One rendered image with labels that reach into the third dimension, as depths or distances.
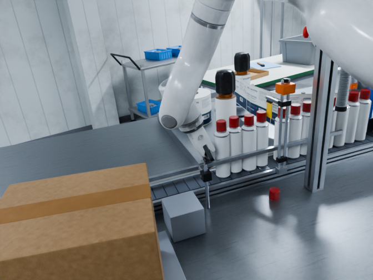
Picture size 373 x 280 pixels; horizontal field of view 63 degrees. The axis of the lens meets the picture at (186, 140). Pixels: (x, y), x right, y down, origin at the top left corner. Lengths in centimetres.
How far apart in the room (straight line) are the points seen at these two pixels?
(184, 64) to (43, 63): 321
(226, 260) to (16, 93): 342
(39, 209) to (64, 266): 14
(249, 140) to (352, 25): 60
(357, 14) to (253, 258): 60
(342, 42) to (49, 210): 57
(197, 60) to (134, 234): 48
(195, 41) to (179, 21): 367
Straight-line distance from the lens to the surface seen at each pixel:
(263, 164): 113
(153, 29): 428
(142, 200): 58
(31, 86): 396
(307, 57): 312
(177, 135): 142
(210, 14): 76
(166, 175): 96
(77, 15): 372
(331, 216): 103
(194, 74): 81
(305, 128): 118
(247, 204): 104
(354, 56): 54
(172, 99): 80
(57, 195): 67
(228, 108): 128
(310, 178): 110
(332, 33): 55
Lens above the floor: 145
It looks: 25 degrees down
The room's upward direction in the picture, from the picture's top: 5 degrees counter-clockwise
